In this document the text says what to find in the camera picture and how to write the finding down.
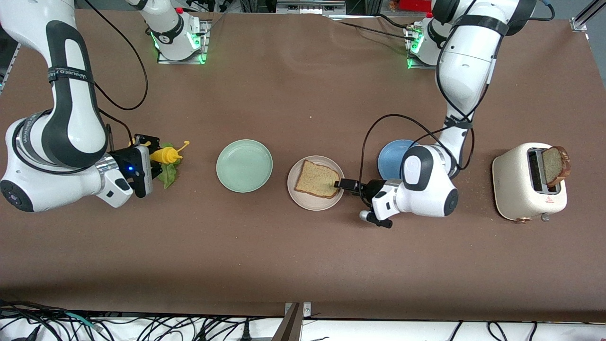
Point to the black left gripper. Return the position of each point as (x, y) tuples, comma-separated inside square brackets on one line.
[(365, 188)]

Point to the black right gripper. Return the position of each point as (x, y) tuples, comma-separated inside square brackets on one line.
[(124, 157)]

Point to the yellow squeeze bottle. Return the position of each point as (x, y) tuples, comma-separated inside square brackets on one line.
[(166, 155)]

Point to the toasted bread slice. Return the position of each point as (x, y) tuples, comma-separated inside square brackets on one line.
[(555, 166), (318, 179)]

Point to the green lettuce leaf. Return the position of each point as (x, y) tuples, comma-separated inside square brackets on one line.
[(169, 177)]

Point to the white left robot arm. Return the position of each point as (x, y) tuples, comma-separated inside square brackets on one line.
[(464, 71)]

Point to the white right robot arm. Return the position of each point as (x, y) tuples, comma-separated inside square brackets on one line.
[(71, 123)]

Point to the beige plate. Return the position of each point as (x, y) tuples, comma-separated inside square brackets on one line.
[(315, 203)]

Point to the blue plate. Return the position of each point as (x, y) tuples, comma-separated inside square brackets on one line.
[(390, 158)]

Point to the mint green plate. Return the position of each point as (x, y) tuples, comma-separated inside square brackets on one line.
[(244, 166)]

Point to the cream two-slot toaster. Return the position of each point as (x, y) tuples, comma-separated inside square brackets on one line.
[(516, 189)]

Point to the grey metal box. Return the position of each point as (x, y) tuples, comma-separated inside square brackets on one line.
[(310, 5)]

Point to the red box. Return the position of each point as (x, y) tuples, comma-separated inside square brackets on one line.
[(416, 4)]

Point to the aluminium table bracket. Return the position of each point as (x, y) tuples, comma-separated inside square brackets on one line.
[(293, 324)]

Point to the aluminium frame profile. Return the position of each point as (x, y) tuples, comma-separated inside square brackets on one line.
[(584, 16), (5, 76)]

